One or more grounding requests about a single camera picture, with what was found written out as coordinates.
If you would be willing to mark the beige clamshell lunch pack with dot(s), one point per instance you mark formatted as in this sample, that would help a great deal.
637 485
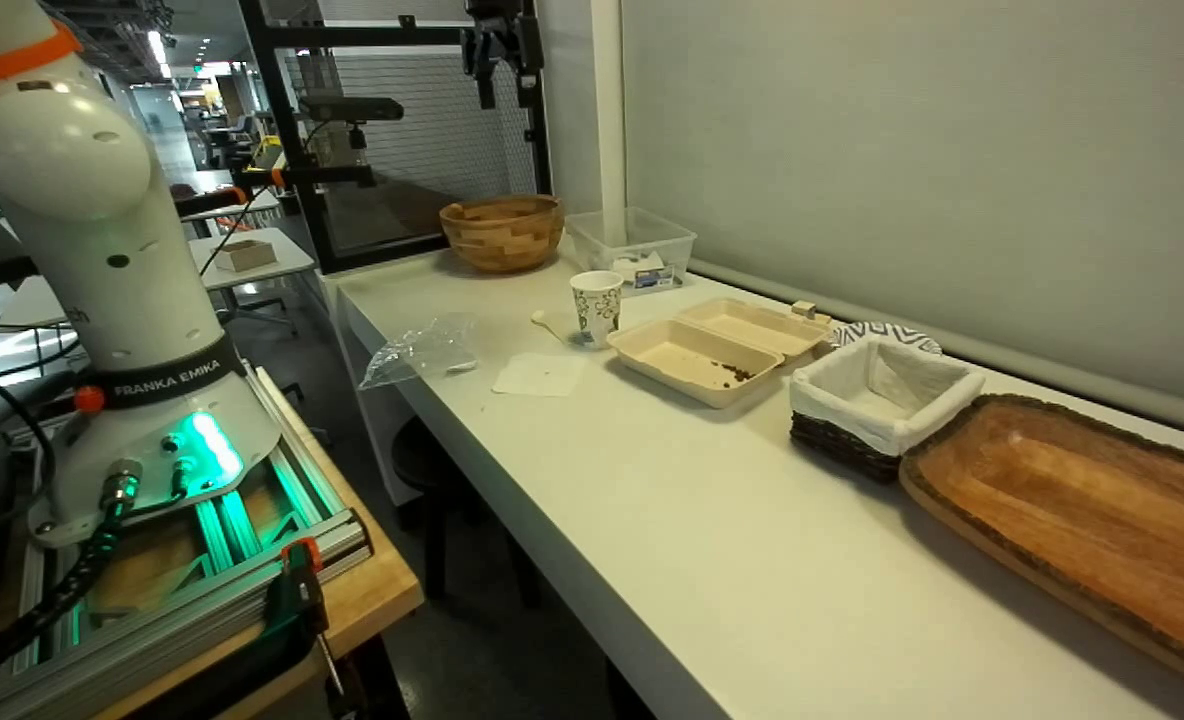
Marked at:
688 348

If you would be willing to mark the patterned paper cup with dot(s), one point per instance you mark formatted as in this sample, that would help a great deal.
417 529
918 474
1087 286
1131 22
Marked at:
599 306

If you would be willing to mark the clear plastic storage bin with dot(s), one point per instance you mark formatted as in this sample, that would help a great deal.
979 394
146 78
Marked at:
649 257

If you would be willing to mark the woven wooden bowl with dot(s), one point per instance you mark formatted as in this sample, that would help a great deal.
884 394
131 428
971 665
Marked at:
505 233

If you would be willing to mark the clear plastic bag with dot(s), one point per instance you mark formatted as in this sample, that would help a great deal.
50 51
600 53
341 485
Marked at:
435 348

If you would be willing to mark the black white patterned dish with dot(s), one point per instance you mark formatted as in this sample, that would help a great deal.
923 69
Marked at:
881 330

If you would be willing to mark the cloth lined dark basket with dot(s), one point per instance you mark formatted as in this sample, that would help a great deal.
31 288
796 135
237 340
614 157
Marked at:
866 405

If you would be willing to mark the wooden base board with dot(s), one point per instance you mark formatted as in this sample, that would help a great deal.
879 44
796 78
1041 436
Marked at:
365 594

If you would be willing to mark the black orange clamp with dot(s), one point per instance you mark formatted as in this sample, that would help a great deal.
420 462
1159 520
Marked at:
301 613

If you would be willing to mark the large wooden tray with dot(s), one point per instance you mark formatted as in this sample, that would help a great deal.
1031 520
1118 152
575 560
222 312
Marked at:
1074 507

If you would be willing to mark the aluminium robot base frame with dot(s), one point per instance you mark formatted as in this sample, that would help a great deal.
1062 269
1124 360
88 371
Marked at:
188 545

